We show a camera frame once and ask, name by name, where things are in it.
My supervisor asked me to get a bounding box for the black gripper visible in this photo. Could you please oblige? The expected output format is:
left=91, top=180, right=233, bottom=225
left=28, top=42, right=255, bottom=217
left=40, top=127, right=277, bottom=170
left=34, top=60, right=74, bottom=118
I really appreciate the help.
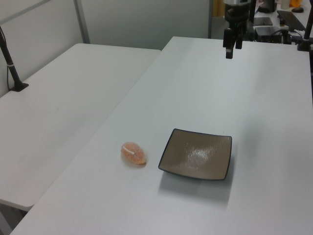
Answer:
left=223, top=4, right=253, bottom=60

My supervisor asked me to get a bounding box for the orange bread roll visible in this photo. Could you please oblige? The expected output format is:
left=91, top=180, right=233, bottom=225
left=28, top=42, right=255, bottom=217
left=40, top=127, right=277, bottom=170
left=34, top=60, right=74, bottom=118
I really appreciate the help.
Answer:
left=120, top=141, right=148, bottom=165

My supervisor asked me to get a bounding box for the square brown ceramic plate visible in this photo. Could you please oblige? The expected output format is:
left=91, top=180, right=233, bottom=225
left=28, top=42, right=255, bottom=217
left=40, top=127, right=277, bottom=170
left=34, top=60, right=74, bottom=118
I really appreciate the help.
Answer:
left=157, top=128, right=233, bottom=182

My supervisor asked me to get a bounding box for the black monitor stand pole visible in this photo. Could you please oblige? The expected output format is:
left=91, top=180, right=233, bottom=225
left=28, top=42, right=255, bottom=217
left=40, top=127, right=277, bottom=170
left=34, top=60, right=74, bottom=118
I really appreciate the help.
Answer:
left=247, top=0, right=257, bottom=25

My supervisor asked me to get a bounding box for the black electronics box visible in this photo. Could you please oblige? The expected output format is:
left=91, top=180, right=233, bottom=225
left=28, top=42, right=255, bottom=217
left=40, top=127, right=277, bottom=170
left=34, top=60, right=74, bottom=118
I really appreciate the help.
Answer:
left=254, top=25, right=282, bottom=43

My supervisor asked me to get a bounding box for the yellow panel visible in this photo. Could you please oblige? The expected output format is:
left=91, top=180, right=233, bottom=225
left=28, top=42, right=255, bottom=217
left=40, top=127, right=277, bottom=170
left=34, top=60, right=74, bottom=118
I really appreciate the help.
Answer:
left=212, top=0, right=226, bottom=18

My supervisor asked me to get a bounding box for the black keyboard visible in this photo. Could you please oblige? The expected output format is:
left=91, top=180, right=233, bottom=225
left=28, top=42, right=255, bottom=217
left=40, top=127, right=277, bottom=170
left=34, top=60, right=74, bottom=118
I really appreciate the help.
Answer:
left=276, top=10, right=307, bottom=31

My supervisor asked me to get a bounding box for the white side table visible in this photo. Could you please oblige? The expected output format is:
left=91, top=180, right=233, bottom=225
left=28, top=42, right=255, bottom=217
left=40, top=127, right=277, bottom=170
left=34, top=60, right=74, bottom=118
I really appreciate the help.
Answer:
left=0, top=43, right=162, bottom=212

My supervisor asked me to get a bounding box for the black clamp camera stand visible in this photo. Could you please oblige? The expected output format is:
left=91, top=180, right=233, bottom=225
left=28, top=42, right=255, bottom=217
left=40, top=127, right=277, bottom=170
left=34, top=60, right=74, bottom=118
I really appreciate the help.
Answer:
left=296, top=21, right=313, bottom=52

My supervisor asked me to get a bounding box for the black camera stand pole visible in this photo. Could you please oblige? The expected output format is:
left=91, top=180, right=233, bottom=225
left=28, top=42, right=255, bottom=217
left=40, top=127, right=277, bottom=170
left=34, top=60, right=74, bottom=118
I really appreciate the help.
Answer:
left=0, top=25, right=29, bottom=93

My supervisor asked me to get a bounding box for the thin black stand cable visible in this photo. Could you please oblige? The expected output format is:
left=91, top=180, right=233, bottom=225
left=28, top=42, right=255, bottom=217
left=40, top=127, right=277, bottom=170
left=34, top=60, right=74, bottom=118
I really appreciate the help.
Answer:
left=5, top=65, right=11, bottom=92

